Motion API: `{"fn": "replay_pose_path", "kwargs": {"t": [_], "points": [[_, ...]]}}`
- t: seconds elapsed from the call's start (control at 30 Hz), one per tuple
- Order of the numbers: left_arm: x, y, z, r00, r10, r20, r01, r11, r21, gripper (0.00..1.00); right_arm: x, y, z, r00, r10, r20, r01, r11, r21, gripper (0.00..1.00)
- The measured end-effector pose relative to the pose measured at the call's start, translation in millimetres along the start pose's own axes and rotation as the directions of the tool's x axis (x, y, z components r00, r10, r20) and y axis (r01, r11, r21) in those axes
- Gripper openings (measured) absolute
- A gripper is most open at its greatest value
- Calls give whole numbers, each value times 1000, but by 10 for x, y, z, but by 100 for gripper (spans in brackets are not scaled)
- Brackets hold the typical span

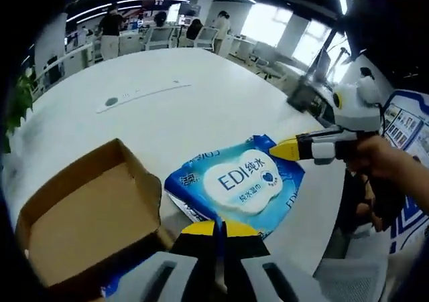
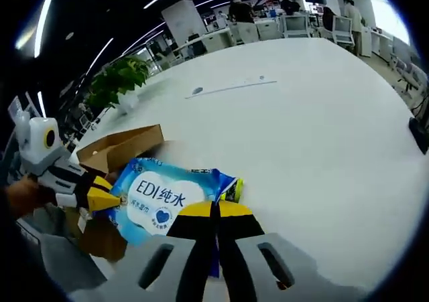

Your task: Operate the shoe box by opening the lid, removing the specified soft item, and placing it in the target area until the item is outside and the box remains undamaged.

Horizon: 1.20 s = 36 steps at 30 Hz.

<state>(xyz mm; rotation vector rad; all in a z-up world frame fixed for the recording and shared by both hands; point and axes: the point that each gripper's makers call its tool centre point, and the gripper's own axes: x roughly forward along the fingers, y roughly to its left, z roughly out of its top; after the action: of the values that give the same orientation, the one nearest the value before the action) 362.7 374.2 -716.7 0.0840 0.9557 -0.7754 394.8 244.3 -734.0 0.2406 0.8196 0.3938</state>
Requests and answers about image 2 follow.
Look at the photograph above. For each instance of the person's left hand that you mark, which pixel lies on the person's left hand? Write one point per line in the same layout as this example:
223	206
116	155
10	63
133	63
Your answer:
23	198

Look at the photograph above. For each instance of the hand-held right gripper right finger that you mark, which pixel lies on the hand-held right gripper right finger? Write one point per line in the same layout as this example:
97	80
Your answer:
241	228

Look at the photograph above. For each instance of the black green soft packet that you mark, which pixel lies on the black green soft packet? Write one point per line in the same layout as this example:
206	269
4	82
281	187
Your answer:
233	189

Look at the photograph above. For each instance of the green plant in white pot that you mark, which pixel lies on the green plant in white pot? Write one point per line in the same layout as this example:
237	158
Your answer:
117	77

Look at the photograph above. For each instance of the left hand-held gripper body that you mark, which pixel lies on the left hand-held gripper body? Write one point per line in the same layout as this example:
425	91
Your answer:
37	148

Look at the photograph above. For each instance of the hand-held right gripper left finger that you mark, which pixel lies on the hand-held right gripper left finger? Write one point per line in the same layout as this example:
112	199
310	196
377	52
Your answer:
187	231

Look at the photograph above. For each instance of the blue wet wipes packet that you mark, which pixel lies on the blue wet wipes packet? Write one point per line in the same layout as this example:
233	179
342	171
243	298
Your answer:
161	188

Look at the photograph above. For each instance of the grey mesh office chair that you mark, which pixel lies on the grey mesh office chair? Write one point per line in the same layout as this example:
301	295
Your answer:
67	262

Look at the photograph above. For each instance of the brown cardboard shoe box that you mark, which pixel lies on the brown cardboard shoe box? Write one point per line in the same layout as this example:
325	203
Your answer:
134	144

